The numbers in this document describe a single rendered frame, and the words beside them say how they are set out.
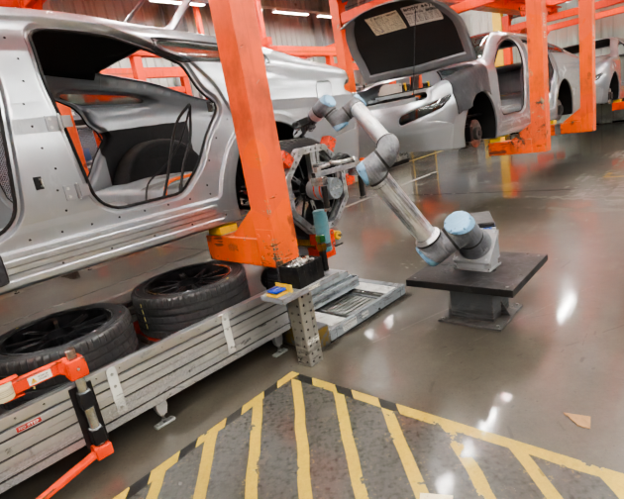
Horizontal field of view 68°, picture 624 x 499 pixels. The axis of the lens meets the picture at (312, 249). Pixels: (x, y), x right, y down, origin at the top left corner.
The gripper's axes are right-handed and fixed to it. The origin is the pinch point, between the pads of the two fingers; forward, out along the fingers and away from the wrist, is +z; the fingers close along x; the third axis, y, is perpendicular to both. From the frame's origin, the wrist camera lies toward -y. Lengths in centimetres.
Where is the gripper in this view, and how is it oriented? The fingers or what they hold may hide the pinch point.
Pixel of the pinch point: (293, 136)
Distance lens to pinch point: 306.8
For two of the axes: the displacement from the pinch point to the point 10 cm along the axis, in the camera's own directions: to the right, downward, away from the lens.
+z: -5.6, 4.1, 7.2
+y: 6.9, -2.5, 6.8
